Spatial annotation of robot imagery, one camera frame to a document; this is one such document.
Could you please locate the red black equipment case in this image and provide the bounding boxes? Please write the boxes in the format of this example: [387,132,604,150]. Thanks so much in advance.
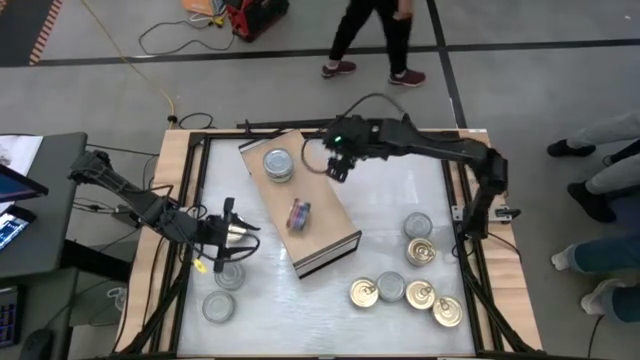
[223,0,291,43]

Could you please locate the black mat orange striped edge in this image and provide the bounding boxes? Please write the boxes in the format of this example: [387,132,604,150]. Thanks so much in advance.
[0,0,64,67]

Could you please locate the small clear plastic object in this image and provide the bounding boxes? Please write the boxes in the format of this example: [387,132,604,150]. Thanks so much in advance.
[106,285,129,312]

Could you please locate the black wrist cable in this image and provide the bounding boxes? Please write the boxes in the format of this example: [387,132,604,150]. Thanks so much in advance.
[300,92,407,176]
[197,202,262,265]

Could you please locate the orange folder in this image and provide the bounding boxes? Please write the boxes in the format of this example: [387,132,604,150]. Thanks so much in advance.
[180,0,225,18]

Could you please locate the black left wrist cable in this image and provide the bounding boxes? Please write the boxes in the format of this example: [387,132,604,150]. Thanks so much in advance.
[197,202,262,265]

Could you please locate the grey desk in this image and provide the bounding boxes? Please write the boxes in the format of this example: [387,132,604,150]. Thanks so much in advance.
[0,131,89,281]

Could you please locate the dark monitor screen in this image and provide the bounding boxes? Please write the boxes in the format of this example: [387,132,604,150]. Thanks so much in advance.
[0,163,50,204]

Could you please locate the smartphone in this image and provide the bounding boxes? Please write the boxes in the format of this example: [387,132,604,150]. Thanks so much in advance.
[0,204,37,252]

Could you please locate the black coiled cable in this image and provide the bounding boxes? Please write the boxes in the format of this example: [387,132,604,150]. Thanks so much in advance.
[167,112,215,131]

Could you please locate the yellow power cable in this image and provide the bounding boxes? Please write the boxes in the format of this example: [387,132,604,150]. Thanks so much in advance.
[79,0,177,117]

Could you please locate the black computer mouse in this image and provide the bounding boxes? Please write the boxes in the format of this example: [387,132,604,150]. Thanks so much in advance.
[18,327,55,360]

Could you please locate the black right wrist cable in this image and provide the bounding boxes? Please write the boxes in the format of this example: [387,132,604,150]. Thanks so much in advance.
[300,92,407,176]

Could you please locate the silver mounting plate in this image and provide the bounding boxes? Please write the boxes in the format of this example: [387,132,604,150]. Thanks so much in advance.
[451,203,522,225]

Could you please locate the black flat bar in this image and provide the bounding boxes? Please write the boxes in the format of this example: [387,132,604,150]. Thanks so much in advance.
[236,117,332,131]

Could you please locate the black floor cable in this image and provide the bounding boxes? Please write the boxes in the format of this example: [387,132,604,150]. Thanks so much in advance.
[587,313,602,360]
[137,18,237,57]

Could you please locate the black aluminium table frame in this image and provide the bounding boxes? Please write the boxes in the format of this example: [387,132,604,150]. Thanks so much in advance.
[110,127,545,360]

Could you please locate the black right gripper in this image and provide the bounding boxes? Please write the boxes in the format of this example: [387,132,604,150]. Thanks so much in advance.
[322,139,364,184]

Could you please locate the white paper sheet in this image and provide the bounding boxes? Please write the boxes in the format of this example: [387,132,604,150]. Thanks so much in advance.
[0,133,45,176]

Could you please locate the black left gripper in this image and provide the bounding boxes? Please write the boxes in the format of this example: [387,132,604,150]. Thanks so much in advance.
[197,197,261,274]

